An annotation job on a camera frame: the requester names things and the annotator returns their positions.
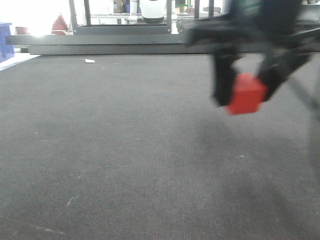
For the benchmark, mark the gray metal frame cart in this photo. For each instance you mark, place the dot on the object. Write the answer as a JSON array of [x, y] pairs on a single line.
[[111, 17]]

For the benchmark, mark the red fire extinguisher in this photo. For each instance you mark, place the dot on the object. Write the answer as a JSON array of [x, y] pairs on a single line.
[[59, 26]]

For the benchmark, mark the white paper scrap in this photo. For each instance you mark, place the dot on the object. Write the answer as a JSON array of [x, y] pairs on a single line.
[[89, 61]]

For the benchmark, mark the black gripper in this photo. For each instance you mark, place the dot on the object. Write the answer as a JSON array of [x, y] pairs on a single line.
[[271, 23]]

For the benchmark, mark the red magnetic block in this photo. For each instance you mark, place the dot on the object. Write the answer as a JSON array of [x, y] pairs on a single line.
[[247, 94]]

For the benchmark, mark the red box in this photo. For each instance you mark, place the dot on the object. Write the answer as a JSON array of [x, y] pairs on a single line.
[[22, 30]]

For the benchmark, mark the blue plastic crate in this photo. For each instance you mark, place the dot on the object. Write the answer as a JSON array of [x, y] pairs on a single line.
[[6, 50]]

